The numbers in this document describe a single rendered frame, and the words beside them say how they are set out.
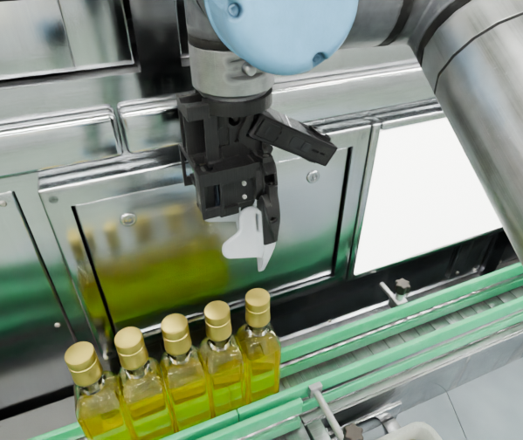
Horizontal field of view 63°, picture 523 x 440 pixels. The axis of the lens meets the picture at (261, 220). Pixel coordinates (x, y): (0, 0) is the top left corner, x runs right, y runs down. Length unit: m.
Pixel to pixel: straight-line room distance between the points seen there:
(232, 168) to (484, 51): 0.23
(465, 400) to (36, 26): 0.99
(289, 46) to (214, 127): 0.17
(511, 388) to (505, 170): 0.90
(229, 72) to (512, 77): 0.21
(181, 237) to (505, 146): 0.48
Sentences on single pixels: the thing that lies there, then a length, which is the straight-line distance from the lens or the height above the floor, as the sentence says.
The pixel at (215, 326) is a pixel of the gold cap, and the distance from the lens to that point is 0.58.
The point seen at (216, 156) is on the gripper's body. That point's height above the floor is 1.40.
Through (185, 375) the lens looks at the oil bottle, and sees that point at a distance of 0.62.
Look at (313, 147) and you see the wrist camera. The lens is 0.46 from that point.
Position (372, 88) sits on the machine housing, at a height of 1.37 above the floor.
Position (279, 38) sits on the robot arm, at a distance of 0.24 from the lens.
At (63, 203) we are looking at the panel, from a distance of 0.57.
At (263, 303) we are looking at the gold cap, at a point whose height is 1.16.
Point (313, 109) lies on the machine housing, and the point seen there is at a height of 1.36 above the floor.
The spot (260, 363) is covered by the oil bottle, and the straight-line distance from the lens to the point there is 0.66.
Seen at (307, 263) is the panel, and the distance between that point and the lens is 0.79.
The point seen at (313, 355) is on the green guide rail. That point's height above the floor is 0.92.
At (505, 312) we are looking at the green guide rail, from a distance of 0.97.
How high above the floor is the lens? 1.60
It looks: 37 degrees down
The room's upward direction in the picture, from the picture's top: straight up
